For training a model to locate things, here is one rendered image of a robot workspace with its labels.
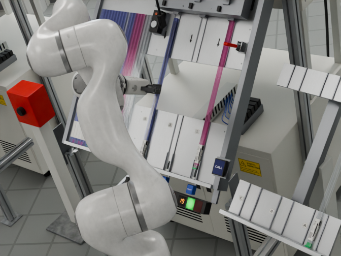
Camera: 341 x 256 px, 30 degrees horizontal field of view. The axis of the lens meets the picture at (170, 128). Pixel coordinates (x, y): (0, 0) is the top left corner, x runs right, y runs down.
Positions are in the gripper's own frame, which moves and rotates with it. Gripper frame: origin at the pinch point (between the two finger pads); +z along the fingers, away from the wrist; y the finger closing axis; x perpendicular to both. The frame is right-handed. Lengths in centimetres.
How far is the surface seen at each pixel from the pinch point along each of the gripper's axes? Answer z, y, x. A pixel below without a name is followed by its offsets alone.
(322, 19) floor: 233, 48, -44
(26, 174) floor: 68, 130, 68
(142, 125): 4.3, 3.2, 13.9
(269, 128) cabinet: 44, -25, 10
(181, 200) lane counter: 1.8, -19.1, 34.1
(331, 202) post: 16, -63, 24
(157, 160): 2.6, -6.4, 23.9
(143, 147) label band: 1.7, -0.6, 20.6
